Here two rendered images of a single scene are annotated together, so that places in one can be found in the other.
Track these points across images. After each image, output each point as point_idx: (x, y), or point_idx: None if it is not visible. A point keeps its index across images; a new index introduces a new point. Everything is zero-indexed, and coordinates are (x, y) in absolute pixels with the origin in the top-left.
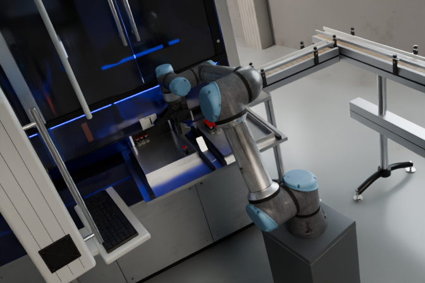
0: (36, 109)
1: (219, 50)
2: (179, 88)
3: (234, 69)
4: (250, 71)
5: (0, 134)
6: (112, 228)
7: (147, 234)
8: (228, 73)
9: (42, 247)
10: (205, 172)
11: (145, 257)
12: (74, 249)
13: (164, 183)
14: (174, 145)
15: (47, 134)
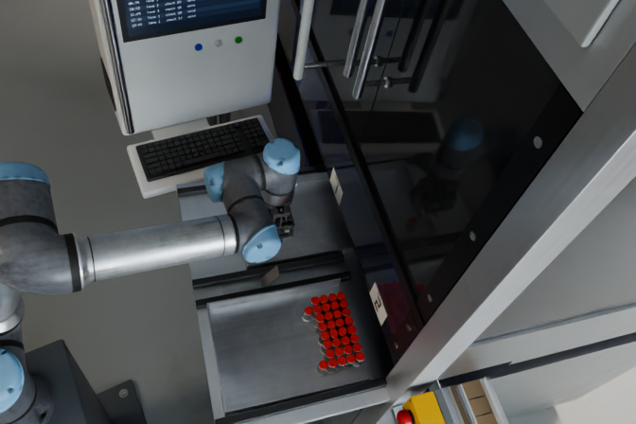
0: None
1: (422, 307)
2: (204, 177)
3: (71, 238)
4: (3, 251)
5: None
6: (170, 151)
7: (143, 191)
8: (99, 235)
9: (102, 60)
10: (196, 273)
11: None
12: (112, 99)
13: (206, 212)
14: (308, 239)
15: None
